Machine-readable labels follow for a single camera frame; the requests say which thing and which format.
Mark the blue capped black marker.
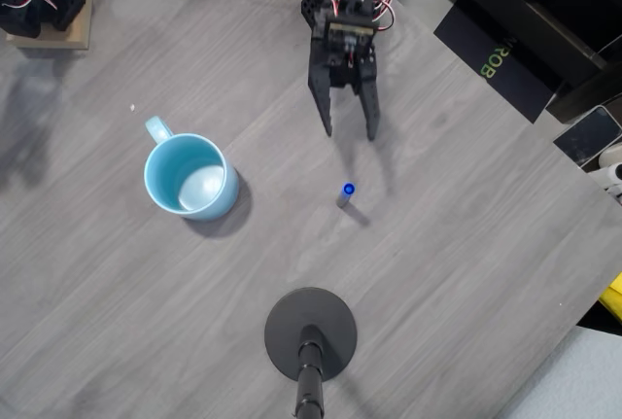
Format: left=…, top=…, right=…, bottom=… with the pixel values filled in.
left=335, top=182, right=358, bottom=210

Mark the light gray fabric cushion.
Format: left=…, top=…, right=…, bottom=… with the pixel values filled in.
left=495, top=325, right=622, bottom=419

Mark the yellow object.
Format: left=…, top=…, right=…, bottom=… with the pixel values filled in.
left=598, top=271, right=622, bottom=320

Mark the black smartphone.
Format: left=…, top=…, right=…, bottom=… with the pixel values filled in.
left=552, top=104, right=622, bottom=170

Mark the black gripper camera module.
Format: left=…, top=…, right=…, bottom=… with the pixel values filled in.
left=326, top=17, right=377, bottom=53

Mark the wooden base board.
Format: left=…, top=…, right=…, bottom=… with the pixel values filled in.
left=5, top=0, right=96, bottom=52

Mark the light blue ceramic mug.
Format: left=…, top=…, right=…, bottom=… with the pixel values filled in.
left=143, top=116, right=240, bottom=222

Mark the black round base camera stand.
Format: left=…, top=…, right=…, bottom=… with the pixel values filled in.
left=263, top=287, right=359, bottom=419

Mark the black box green lettering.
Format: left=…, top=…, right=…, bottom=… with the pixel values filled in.
left=432, top=0, right=566, bottom=125

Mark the white plastic device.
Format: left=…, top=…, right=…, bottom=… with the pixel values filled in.
left=585, top=144, right=622, bottom=204

